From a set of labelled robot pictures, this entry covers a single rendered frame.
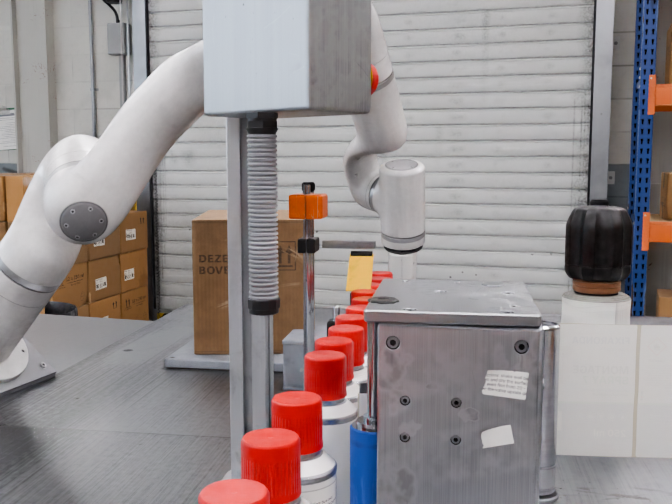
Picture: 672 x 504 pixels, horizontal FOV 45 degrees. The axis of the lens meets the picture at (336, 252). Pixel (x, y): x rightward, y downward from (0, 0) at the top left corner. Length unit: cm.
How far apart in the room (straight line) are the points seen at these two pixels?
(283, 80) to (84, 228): 56
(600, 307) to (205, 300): 83
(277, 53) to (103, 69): 550
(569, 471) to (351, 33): 55
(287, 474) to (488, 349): 15
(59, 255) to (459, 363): 100
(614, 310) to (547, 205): 417
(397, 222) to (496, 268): 378
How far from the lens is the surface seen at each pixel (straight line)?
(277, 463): 45
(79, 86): 642
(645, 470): 103
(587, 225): 104
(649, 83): 450
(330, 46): 83
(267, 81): 85
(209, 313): 162
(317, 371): 63
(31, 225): 143
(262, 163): 83
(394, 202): 148
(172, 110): 128
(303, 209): 98
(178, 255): 590
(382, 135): 139
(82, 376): 161
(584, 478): 99
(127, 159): 130
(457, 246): 526
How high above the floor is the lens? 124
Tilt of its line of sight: 7 degrees down
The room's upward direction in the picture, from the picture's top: straight up
